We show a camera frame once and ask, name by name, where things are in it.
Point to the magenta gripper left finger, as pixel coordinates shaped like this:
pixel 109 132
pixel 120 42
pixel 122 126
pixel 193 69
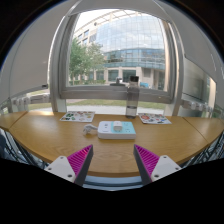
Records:
pixel 73 168

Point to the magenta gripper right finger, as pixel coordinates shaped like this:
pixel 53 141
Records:
pixel 153 167

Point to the white charger plug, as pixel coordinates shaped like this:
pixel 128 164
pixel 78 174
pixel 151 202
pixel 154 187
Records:
pixel 117 125

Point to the white power strip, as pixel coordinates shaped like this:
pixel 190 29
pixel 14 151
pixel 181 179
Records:
pixel 105 131

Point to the right sticker sheet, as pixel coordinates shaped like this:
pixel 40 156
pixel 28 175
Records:
pixel 148 118

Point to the sticker sheet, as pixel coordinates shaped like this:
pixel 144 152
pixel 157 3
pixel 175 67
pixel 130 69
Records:
pixel 78 116
pixel 148 118

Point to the left sticker sheet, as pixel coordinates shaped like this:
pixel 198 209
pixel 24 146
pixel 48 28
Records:
pixel 78 116

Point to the clear water bottle black cap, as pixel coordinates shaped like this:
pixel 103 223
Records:
pixel 132 97

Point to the grey window frame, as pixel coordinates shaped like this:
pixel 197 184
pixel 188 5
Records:
pixel 100 44

